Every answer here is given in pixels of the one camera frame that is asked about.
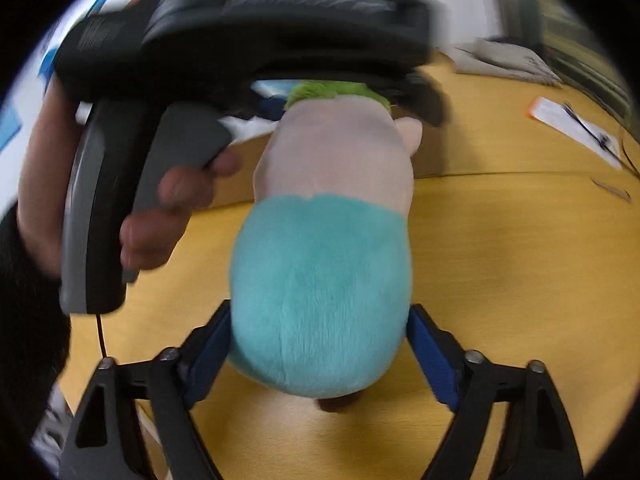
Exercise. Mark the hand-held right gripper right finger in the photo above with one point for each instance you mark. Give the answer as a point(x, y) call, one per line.
point(432, 355)

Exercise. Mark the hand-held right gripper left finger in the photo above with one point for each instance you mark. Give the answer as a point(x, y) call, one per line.
point(210, 355)

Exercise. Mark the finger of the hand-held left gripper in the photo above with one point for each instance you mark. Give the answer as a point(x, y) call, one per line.
point(430, 102)

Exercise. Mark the black pen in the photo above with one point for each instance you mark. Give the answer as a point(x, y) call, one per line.
point(587, 127)

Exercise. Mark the small brown strip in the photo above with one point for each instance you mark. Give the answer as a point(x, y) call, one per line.
point(612, 190)

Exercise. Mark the person's left forearm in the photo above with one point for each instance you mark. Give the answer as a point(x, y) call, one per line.
point(30, 335)

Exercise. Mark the grey folded cloth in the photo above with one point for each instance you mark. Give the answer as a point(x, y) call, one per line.
point(505, 60)

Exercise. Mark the teal and pink plush toy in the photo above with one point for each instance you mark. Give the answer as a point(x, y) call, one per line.
point(320, 270)

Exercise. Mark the person's left hand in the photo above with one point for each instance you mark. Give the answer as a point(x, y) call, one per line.
point(160, 220)

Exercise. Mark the white paper sheet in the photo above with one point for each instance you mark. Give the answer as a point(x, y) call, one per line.
point(560, 122)

